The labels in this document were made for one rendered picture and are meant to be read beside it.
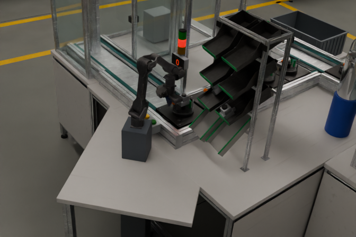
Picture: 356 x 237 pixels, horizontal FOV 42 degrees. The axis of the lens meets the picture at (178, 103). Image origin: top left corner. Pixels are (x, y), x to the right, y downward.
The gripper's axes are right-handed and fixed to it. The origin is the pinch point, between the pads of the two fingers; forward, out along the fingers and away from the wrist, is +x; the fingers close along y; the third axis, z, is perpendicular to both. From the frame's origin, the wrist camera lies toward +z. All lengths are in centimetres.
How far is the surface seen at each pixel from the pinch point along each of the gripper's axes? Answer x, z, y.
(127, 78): 17, -9, -61
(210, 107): -10.9, -4.4, 30.8
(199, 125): 6.5, -5.5, 22.2
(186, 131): 12.9, -1.2, 16.5
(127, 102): 17.8, 7.0, -34.3
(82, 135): 79, 13, -93
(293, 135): 23, -63, 47
